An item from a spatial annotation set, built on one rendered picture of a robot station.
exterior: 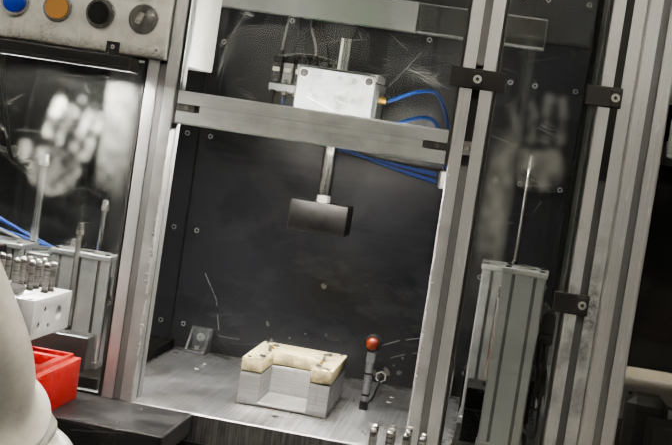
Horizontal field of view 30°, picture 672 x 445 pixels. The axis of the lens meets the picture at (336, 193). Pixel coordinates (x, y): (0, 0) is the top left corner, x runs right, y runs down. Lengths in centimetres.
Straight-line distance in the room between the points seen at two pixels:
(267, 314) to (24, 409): 101
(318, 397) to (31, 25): 64
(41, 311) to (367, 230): 69
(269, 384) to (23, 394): 79
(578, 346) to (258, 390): 46
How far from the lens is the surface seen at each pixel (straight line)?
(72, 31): 173
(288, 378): 187
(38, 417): 118
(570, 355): 165
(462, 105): 162
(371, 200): 207
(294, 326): 211
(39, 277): 163
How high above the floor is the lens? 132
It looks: 3 degrees down
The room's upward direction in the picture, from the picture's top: 9 degrees clockwise
